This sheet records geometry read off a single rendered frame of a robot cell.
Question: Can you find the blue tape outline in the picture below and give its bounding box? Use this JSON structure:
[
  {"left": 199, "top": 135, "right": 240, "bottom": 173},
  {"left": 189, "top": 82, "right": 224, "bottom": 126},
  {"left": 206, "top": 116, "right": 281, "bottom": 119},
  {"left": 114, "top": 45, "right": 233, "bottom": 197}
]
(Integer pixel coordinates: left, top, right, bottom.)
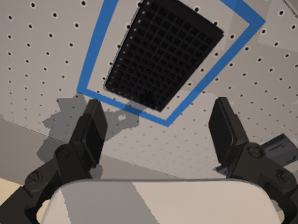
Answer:
[{"left": 76, "top": 0, "right": 266, "bottom": 127}]

